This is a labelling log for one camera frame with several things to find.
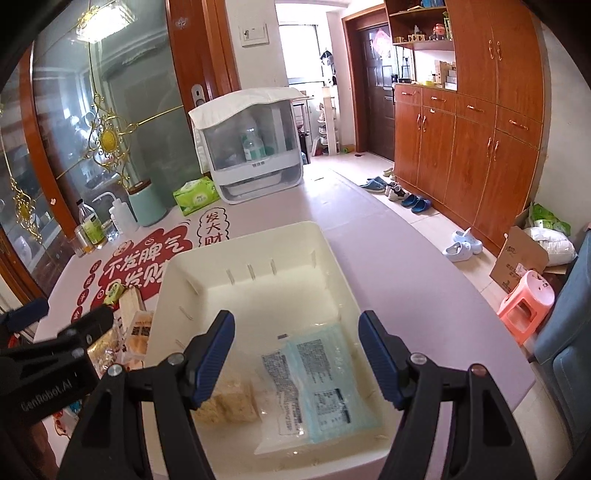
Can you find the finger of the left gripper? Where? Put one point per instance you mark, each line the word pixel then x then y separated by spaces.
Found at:
pixel 19 319

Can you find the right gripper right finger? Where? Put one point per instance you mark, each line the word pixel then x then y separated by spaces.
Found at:
pixel 389 359

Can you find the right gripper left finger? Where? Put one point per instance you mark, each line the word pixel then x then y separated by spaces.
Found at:
pixel 205 356

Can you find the beige cracker packet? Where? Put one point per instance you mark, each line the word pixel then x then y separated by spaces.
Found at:
pixel 130 303

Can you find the clear bag brown pastries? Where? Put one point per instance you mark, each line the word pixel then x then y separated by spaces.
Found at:
pixel 108 349

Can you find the crispy rice cake snack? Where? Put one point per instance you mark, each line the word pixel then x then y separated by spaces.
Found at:
pixel 231 403

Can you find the printed pink table mat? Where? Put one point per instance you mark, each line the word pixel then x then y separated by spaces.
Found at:
pixel 390 267

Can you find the egg yolk pastry packet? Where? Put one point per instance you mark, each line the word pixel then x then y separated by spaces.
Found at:
pixel 136 333

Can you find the light blue snack packet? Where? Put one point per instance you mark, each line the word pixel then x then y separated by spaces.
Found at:
pixel 323 372

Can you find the small green candy packet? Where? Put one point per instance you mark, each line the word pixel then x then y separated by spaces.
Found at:
pixel 113 293

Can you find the white plastic bin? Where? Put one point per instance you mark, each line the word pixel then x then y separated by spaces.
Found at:
pixel 276 284

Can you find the clear white snack packet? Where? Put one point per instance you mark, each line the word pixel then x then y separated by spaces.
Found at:
pixel 279 405

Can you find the clear bottle green label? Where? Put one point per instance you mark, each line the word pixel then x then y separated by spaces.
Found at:
pixel 91 224

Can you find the white slippers pair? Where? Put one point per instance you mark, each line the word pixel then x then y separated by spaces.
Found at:
pixel 465 245

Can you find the pink plastic stool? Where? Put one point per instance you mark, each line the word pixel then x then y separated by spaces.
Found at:
pixel 525 308

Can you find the white squeeze bottle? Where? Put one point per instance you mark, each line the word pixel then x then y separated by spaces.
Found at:
pixel 120 214

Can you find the blue slippers pair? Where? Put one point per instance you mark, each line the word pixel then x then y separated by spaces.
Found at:
pixel 417 204

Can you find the mint green canister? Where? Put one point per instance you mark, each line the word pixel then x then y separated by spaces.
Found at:
pixel 145 203

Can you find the green tissue pack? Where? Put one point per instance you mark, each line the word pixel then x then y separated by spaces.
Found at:
pixel 195 194

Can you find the cardboard box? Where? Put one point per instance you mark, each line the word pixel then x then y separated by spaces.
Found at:
pixel 520 253

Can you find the blue sofa chair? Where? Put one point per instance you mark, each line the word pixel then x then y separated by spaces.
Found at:
pixel 562 349

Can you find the white plastic bag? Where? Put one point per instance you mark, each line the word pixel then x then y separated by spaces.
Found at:
pixel 559 248

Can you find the glass sliding door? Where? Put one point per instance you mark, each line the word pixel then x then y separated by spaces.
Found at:
pixel 95 97

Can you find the white countertop appliance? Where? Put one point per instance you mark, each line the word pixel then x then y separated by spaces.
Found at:
pixel 247 141

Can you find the dark entrance door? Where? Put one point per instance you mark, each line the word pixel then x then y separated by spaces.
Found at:
pixel 371 82

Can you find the wooden cabinet wall unit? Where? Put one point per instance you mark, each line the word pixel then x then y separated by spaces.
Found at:
pixel 473 150

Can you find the wall switch panel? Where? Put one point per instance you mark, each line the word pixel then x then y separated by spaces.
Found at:
pixel 254 35

